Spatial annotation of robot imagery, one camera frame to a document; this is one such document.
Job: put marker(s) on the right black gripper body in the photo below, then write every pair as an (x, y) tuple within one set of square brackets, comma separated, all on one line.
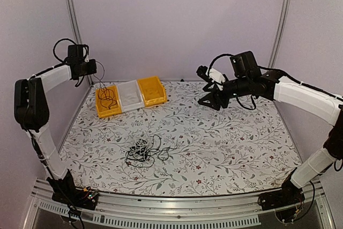
[(242, 88)]

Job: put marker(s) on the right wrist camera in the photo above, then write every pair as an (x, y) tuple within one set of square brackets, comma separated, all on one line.
[(212, 75)]

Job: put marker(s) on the yellow plastic bin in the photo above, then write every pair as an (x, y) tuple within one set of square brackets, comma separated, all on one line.
[(152, 90), (107, 101)]

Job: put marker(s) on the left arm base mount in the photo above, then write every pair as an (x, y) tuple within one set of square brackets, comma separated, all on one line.
[(65, 191)]

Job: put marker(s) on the front aluminium rail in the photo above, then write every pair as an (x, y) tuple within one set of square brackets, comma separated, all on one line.
[(130, 211)]

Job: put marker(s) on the white translucent plastic bin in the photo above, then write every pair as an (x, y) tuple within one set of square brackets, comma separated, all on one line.
[(130, 96)]

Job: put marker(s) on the right yellow plastic bin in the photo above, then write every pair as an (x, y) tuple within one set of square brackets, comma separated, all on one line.
[(152, 90)]

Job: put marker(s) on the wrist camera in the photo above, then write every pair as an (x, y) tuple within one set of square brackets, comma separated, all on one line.
[(85, 49), (212, 75)]

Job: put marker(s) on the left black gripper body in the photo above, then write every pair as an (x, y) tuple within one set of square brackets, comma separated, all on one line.
[(88, 70)]

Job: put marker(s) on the left yellow plastic bin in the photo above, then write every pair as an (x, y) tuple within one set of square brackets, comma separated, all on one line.
[(107, 101)]

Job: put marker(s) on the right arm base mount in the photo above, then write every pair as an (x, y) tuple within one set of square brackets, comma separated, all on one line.
[(289, 198)]

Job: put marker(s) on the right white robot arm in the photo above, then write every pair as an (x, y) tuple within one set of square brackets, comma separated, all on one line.
[(233, 76)]

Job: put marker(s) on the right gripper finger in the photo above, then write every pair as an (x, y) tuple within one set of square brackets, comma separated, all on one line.
[(211, 100), (210, 87)]

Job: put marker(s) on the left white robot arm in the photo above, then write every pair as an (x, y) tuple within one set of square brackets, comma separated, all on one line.
[(31, 110)]

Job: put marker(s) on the right aluminium frame post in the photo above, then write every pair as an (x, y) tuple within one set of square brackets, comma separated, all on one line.
[(279, 32)]

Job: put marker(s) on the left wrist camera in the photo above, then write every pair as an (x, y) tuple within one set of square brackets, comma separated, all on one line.
[(85, 49)]

